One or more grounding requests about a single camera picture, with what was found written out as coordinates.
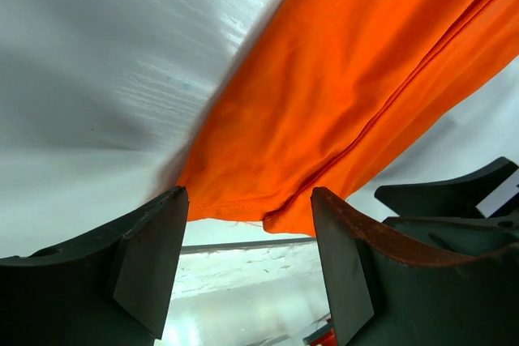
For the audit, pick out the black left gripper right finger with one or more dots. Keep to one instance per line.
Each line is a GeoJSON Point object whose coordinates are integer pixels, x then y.
{"type": "Point", "coordinates": [387, 288]}

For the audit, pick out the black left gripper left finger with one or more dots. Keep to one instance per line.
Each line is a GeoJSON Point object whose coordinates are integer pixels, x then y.
{"type": "Point", "coordinates": [109, 286]}

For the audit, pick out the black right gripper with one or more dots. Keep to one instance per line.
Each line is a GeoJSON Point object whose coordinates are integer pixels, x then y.
{"type": "Point", "coordinates": [490, 191]}

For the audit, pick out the orange t shirt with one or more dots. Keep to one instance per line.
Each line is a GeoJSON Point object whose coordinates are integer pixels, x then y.
{"type": "Point", "coordinates": [332, 92]}

